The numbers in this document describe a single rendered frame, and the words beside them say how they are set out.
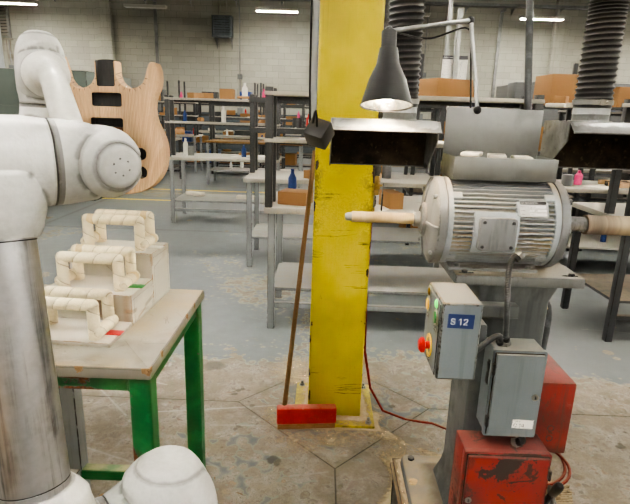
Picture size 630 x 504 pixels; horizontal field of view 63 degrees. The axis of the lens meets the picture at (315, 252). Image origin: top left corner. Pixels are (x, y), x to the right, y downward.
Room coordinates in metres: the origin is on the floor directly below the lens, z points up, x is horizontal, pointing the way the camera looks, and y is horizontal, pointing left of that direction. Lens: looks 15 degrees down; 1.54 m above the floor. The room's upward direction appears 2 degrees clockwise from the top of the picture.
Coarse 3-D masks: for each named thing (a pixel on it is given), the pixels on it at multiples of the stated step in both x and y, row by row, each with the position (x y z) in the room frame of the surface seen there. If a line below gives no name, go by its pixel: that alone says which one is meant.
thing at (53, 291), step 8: (48, 288) 1.35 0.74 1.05; (56, 288) 1.35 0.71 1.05; (64, 288) 1.35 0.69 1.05; (72, 288) 1.35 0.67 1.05; (80, 288) 1.35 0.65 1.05; (88, 288) 1.35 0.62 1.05; (96, 288) 1.35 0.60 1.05; (56, 296) 1.34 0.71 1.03; (64, 296) 1.34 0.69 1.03; (72, 296) 1.34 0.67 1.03; (80, 296) 1.34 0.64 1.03; (88, 296) 1.33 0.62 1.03; (96, 296) 1.33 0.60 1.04; (104, 296) 1.33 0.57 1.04
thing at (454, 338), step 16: (432, 288) 1.26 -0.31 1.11; (448, 288) 1.25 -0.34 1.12; (464, 288) 1.25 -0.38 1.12; (432, 304) 1.23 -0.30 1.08; (448, 304) 1.14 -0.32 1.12; (464, 304) 1.14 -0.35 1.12; (480, 304) 1.14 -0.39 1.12; (432, 320) 1.21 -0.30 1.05; (448, 320) 1.14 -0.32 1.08; (464, 320) 1.14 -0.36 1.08; (480, 320) 1.14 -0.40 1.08; (432, 336) 1.19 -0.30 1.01; (448, 336) 1.14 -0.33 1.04; (464, 336) 1.14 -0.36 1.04; (496, 336) 1.31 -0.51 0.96; (432, 352) 1.18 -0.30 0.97; (448, 352) 1.14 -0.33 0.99; (464, 352) 1.14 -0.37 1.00; (432, 368) 1.16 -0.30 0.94; (448, 368) 1.14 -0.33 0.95; (464, 368) 1.14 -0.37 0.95
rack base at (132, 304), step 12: (96, 276) 1.54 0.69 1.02; (108, 276) 1.55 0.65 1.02; (108, 288) 1.44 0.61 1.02; (132, 288) 1.44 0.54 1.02; (144, 288) 1.48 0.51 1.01; (96, 300) 1.39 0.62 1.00; (120, 300) 1.38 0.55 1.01; (132, 300) 1.39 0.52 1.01; (144, 300) 1.47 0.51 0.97; (60, 312) 1.40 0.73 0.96; (72, 312) 1.40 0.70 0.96; (84, 312) 1.39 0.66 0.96; (120, 312) 1.38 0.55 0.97; (132, 312) 1.38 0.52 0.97; (144, 312) 1.47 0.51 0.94
